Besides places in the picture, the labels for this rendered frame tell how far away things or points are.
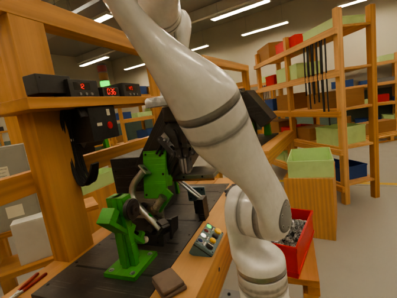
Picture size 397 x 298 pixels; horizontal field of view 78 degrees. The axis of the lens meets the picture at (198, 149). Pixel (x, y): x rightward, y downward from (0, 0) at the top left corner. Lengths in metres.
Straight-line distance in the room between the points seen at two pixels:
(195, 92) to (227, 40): 10.55
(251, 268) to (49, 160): 0.88
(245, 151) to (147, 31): 0.18
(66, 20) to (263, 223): 1.20
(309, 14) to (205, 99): 9.90
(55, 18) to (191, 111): 1.08
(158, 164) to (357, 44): 9.17
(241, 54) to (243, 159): 10.21
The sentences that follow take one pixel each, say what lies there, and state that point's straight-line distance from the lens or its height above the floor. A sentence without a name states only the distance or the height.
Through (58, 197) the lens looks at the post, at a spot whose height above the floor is 1.16.
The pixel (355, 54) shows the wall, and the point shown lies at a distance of 9.83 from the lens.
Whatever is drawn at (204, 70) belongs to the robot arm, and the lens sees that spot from 0.29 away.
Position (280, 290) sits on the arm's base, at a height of 1.10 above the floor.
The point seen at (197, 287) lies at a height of 0.90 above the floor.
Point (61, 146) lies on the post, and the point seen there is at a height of 1.35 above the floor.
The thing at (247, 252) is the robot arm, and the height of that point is 1.16.
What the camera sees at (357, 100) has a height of 1.25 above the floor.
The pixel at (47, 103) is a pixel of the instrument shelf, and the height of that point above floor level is 1.52.
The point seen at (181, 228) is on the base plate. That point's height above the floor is 0.90.
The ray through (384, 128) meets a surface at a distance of 7.97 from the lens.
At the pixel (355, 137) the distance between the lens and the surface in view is 3.65.
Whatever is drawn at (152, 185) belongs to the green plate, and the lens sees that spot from 1.11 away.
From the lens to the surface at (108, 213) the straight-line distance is 0.87.
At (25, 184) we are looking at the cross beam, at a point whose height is 1.23.
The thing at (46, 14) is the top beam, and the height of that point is 1.89.
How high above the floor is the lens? 1.43
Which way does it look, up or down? 9 degrees down
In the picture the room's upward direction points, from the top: 8 degrees counter-clockwise
